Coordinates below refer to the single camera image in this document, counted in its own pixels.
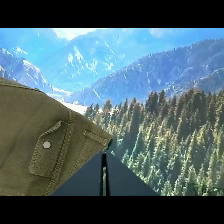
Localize olive green trousers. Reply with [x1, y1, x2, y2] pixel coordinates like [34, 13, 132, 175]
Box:
[0, 77, 114, 197]

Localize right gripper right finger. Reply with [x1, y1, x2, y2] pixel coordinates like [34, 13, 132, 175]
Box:
[104, 151, 159, 197]

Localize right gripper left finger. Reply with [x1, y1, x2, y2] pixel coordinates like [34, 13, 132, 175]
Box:
[51, 151, 105, 197]

